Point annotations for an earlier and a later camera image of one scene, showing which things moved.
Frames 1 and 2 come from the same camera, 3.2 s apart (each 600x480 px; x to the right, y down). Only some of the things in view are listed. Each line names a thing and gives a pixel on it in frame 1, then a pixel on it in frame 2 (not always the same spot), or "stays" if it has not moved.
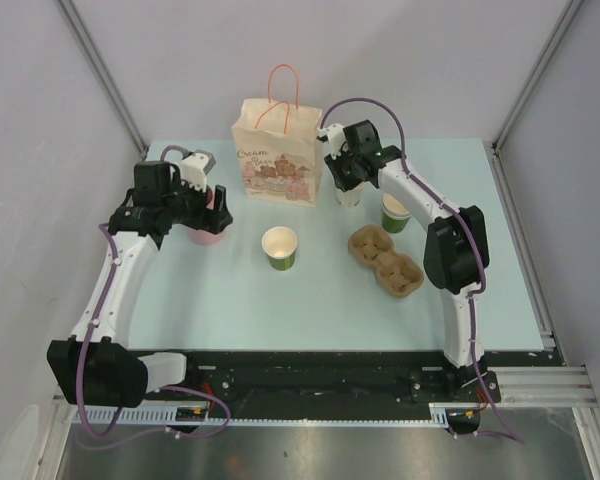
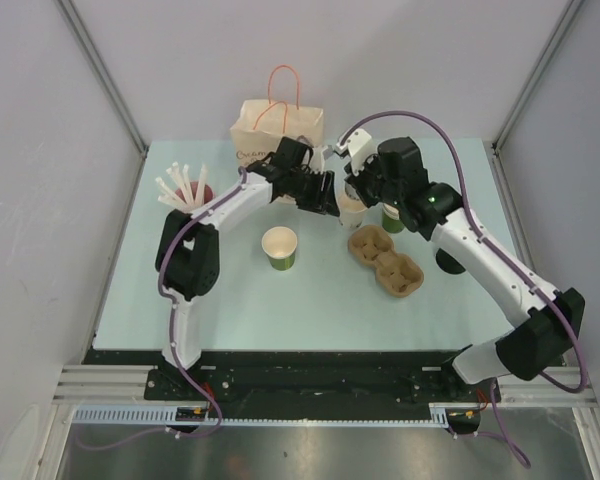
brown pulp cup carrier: x=398 y=274 stays
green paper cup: x=280 y=243 stays
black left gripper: x=212 y=220 → x=321 y=202
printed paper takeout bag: x=279 y=143 stays
